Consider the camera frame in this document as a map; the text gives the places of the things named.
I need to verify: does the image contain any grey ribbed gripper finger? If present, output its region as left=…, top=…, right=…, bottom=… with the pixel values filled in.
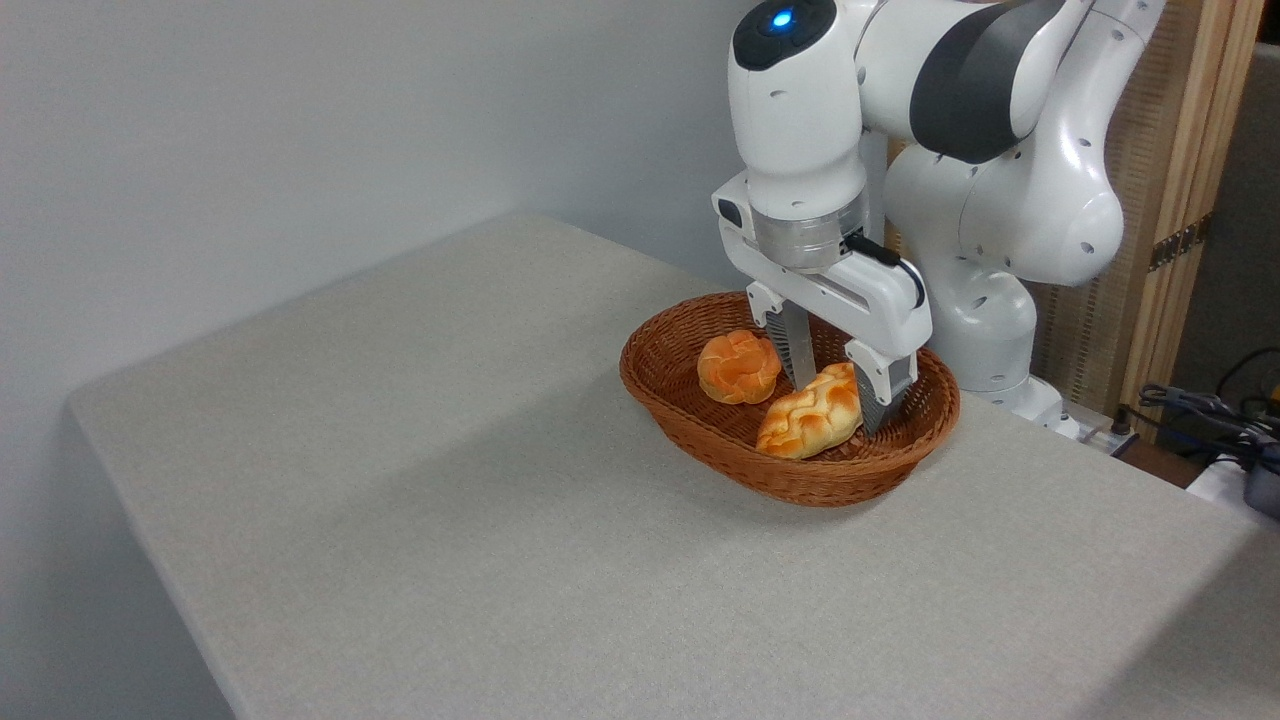
left=746, top=281, right=819, bottom=391
left=845, top=340, right=918, bottom=437

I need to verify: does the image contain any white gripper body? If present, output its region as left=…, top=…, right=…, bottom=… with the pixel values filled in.
left=712, top=170, right=933, bottom=358

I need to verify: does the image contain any long braided bread loaf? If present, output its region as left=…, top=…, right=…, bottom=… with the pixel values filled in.
left=756, top=362, right=863, bottom=461

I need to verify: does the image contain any round knotted bread roll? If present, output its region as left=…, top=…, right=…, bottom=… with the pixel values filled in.
left=697, top=329, right=783, bottom=405

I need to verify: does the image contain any brown wicker basket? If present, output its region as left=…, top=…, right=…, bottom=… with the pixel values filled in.
left=619, top=291, right=961, bottom=508

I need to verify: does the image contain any metal screen hinge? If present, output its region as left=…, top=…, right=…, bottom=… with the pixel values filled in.
left=1148, top=214, right=1213, bottom=273

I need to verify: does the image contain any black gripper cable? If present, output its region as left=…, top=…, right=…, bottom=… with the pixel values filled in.
left=845, top=233, right=927, bottom=309

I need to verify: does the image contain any black cable bundle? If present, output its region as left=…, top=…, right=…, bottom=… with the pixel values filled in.
left=1138, top=347, right=1280, bottom=471

